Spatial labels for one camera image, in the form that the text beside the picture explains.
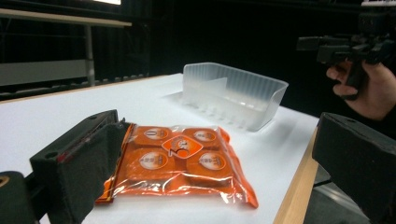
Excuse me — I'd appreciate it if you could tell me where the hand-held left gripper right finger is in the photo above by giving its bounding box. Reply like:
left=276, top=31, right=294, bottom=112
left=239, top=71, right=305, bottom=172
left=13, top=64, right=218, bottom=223
left=312, top=112, right=396, bottom=224

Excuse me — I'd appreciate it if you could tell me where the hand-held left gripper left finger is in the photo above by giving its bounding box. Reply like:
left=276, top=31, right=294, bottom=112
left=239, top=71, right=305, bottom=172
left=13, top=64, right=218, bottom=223
left=29, top=109, right=131, bottom=224

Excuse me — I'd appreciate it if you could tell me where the orange snack packet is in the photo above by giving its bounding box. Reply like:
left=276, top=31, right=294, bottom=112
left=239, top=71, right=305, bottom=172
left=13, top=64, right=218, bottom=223
left=94, top=123, right=260, bottom=209

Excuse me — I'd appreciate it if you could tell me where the translucent plastic bin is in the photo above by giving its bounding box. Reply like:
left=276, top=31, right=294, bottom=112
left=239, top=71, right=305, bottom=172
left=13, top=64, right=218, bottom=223
left=181, top=62, right=290, bottom=133

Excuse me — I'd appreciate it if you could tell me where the metal frame table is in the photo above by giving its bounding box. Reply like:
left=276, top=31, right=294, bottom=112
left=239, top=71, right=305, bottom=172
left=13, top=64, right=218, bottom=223
left=0, top=7, right=133, bottom=102

